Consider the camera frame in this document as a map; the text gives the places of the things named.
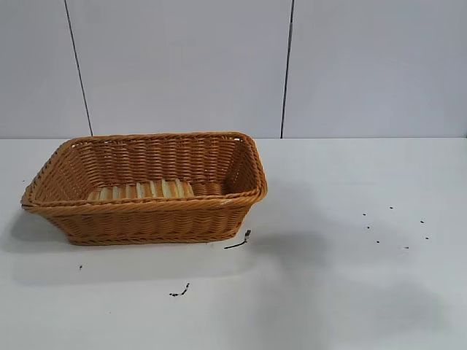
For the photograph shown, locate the long striped bread loaf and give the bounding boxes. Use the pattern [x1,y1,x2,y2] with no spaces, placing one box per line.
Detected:
[87,178,195,201]

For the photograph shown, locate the brown woven wicker basket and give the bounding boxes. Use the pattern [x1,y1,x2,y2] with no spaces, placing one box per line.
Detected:
[20,131,269,246]

